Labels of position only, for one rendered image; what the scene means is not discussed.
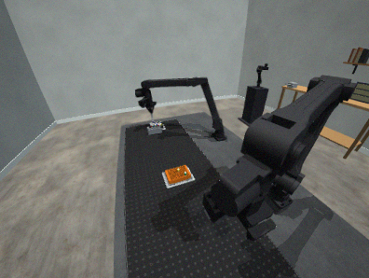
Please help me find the orange rectangular rack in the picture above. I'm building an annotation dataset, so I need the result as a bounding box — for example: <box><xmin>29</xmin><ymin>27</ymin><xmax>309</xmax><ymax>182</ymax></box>
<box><xmin>165</xmin><ymin>165</ymin><xmax>191</xmax><ymax>184</ymax></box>

